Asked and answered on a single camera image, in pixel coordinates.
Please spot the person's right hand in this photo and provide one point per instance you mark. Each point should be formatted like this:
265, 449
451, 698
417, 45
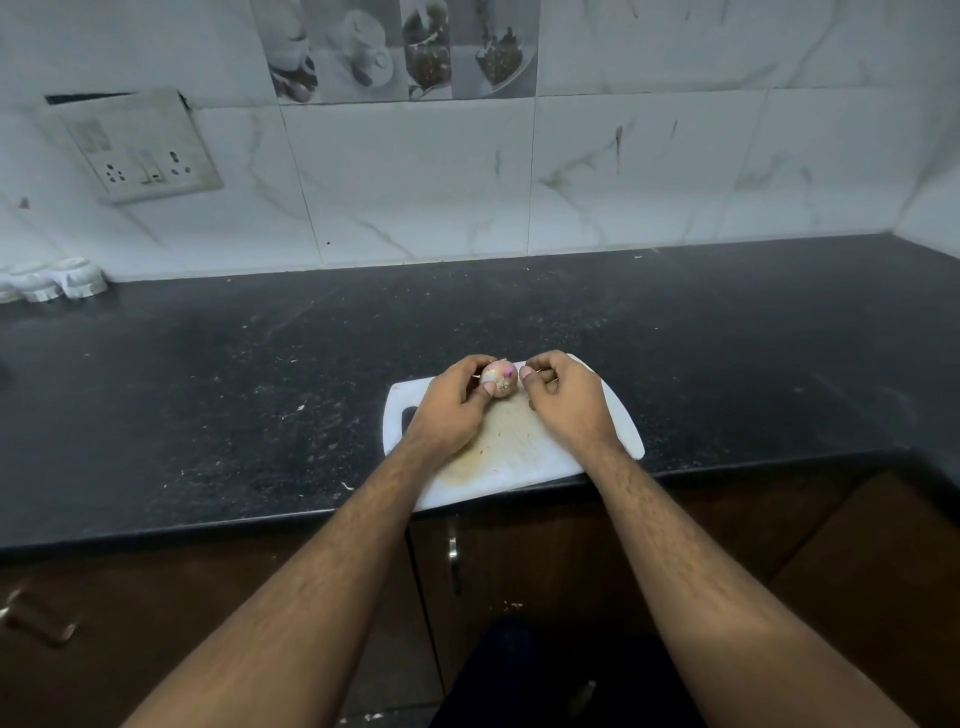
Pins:
574, 409

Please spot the person's left hand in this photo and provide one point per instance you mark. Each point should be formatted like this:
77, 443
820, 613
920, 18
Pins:
446, 420

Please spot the small pink onion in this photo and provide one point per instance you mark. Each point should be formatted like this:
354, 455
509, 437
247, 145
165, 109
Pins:
501, 379

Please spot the white plastic cutting board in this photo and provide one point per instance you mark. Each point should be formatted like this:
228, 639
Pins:
514, 457

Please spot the person's left forearm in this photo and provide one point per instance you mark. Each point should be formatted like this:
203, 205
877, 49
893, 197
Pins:
315, 592

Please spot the person's right forearm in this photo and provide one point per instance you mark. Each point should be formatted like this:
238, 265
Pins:
712, 600

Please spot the person's dark trousers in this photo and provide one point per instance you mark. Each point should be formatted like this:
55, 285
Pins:
525, 675

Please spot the white scalloped ceramic cup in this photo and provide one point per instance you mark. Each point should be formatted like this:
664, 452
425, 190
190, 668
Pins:
81, 277
34, 285
7, 291

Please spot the white wall socket plate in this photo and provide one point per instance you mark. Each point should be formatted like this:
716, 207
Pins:
135, 146

